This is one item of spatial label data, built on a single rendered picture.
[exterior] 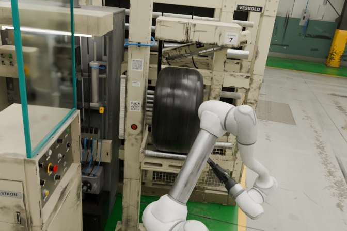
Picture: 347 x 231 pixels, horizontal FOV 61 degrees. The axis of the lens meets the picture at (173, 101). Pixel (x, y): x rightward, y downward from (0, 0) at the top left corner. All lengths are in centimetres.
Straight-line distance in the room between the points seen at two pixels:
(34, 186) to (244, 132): 98
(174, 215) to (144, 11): 117
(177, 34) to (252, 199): 118
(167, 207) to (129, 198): 98
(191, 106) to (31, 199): 98
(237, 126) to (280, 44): 990
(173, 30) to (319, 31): 954
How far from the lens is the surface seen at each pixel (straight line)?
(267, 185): 185
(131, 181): 234
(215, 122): 147
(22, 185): 150
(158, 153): 209
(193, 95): 182
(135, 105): 203
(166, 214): 149
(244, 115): 140
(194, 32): 213
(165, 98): 181
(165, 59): 231
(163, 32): 214
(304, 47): 1140
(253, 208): 180
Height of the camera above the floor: 200
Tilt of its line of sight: 21 degrees down
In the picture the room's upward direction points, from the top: 6 degrees clockwise
